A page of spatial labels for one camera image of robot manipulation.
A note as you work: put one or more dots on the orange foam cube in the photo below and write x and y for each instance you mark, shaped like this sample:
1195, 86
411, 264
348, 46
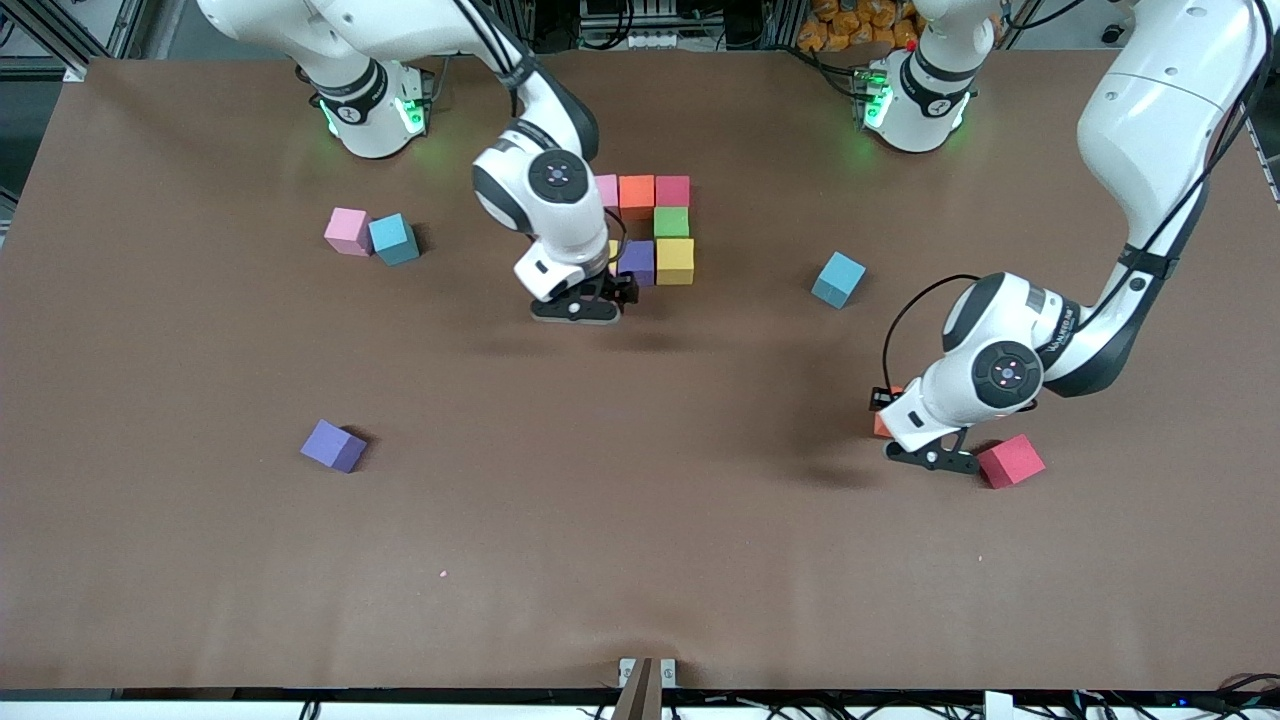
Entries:
637, 196
881, 427

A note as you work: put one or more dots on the purple foam cube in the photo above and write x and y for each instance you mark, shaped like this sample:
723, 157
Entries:
333, 446
640, 262

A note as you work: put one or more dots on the green foam cube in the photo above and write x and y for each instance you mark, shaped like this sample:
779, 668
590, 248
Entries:
672, 221

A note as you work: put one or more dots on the pink foam cube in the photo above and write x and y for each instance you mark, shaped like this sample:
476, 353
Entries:
348, 231
609, 190

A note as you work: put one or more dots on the magenta foam cube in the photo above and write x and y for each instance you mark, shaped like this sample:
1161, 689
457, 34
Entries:
1012, 460
673, 190

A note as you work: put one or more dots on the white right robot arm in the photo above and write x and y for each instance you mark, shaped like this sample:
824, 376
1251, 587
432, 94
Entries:
545, 190

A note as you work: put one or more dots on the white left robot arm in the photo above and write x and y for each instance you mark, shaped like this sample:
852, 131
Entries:
1150, 110

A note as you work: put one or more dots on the blue foam cube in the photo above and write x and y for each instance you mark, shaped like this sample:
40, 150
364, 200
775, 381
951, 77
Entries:
838, 279
394, 239

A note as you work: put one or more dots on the brown paper table cover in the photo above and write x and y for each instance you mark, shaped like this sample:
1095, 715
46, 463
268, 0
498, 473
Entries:
640, 500

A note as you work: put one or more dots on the white electrical device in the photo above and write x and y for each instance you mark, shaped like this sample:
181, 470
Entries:
650, 40

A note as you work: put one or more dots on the orange snack bag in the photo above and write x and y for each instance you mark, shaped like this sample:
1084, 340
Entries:
850, 25

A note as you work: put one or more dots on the small metal bracket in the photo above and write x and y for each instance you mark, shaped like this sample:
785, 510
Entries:
668, 672

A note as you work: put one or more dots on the brown post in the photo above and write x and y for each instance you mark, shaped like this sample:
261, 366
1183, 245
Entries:
640, 695

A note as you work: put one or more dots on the aluminium table side rail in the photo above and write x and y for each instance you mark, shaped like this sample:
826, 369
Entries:
1268, 165

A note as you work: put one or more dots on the aluminium frame profile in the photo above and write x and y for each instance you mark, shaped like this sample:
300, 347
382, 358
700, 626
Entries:
45, 40

